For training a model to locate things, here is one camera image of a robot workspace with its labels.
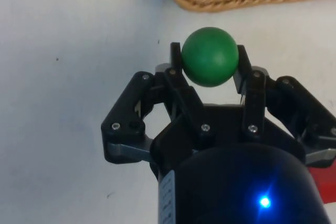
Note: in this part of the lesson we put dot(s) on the green ball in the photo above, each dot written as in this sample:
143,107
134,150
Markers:
210,56

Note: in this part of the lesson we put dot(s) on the red cube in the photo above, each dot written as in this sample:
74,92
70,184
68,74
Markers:
325,182

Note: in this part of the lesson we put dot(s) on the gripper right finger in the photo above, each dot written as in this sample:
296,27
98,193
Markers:
256,98

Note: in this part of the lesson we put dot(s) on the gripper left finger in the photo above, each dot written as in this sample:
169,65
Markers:
181,95

